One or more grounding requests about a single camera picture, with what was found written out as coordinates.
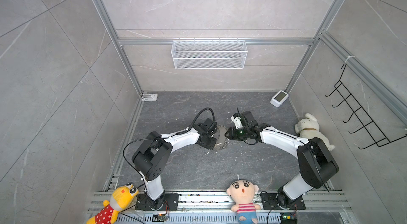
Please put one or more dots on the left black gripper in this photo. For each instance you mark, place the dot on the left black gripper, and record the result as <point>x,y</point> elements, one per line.
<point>212,145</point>

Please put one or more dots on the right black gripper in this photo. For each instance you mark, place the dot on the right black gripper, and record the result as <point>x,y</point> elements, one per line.
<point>232,134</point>

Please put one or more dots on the red-handled metal key ring holder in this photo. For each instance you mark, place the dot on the red-handled metal key ring holder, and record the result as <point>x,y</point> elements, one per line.
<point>221,140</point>

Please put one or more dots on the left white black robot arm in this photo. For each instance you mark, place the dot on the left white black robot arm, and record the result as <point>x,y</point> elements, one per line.
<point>150,158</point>

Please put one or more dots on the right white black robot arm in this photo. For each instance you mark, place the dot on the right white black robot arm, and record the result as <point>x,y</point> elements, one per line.
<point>315,161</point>

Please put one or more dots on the white digital clock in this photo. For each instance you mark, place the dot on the white digital clock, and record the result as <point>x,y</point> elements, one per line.
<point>279,98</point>

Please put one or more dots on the black-haired plush doll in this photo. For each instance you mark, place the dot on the black-haired plush doll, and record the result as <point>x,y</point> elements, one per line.
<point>243,192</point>

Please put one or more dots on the white plush dog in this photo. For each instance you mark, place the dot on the white plush dog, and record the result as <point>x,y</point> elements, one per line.
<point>309,128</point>

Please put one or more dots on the yellow red plush toy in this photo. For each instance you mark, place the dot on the yellow red plush toy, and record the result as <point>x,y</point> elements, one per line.
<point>120,200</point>

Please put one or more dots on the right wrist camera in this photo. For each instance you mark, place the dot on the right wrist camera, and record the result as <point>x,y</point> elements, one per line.
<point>238,120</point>

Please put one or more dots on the white wall bracket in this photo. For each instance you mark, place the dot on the white wall bracket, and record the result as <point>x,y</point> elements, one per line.
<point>149,97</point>

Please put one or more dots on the white wire mesh basket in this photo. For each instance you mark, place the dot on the white wire mesh basket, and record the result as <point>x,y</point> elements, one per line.
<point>194,55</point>

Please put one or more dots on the black wire hook rack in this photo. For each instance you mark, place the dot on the black wire hook rack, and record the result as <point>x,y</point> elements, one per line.
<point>360,114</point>

